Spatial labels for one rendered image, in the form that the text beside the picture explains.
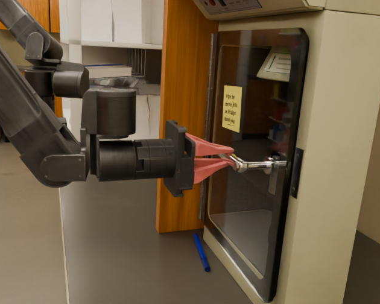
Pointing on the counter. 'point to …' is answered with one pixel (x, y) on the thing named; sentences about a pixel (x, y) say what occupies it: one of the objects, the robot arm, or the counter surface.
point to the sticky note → (231, 107)
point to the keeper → (296, 172)
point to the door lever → (239, 165)
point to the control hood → (268, 6)
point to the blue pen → (201, 253)
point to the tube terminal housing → (327, 145)
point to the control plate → (230, 6)
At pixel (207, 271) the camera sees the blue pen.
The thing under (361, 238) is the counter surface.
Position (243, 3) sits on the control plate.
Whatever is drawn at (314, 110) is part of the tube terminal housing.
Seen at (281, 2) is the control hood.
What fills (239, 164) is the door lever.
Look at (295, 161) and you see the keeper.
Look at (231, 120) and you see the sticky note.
